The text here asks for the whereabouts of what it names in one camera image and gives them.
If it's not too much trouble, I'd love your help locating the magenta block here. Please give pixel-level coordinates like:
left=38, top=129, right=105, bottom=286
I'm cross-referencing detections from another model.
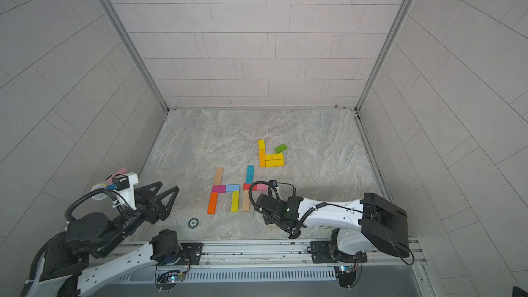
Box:
left=212, top=185, right=226, bottom=193

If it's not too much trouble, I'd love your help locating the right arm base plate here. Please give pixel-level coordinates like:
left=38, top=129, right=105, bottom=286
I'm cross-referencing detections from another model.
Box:
left=307, top=241, right=368, bottom=265

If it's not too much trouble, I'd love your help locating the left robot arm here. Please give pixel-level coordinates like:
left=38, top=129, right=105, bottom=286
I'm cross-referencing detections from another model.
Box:
left=21, top=173, right=182, bottom=296

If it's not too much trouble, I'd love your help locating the right circuit board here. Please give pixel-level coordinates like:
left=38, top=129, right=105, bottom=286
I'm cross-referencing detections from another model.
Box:
left=334, top=265, right=359, bottom=290

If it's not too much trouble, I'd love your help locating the green block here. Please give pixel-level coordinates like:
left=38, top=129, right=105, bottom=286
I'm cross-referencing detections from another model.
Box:
left=274, top=144, right=287, bottom=153

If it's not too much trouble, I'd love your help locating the amber orange block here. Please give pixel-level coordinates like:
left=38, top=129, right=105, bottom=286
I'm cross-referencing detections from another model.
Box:
left=258, top=149, right=266, bottom=168

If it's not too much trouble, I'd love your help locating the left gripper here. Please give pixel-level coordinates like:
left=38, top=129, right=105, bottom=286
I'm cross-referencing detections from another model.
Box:
left=98, top=182, right=182, bottom=258

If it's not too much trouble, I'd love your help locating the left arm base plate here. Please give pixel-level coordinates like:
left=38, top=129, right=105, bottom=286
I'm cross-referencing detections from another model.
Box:
left=173, top=242, right=204, bottom=266

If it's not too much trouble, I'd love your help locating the left circuit board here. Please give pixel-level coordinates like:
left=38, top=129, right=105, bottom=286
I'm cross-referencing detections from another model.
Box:
left=155, top=269, right=187, bottom=293

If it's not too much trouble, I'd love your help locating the natural wood block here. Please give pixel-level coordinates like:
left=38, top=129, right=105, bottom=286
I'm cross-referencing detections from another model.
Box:
left=213, top=167, right=224, bottom=186
left=241, top=190, right=252, bottom=212

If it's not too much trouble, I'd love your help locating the circuit board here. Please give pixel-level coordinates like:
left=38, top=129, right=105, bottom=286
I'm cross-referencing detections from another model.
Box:
left=334, top=265, right=359, bottom=290
left=155, top=269, right=187, bottom=293

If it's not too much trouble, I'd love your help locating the light blue block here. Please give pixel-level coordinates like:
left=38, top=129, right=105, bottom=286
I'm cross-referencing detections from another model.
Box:
left=225, top=184, right=240, bottom=193

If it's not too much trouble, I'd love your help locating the pink block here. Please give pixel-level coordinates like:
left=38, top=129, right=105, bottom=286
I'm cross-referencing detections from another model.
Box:
left=255, top=184, right=268, bottom=191

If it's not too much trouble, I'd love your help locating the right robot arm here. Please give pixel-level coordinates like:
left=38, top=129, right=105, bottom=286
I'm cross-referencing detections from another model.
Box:
left=250, top=192, right=411, bottom=259

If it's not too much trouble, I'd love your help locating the aluminium mounting rail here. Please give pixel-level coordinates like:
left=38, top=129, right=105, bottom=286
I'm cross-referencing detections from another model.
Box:
left=80, top=236, right=428, bottom=272

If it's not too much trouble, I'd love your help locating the teal block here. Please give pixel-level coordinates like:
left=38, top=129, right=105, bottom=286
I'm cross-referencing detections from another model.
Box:
left=246, top=165, right=254, bottom=184

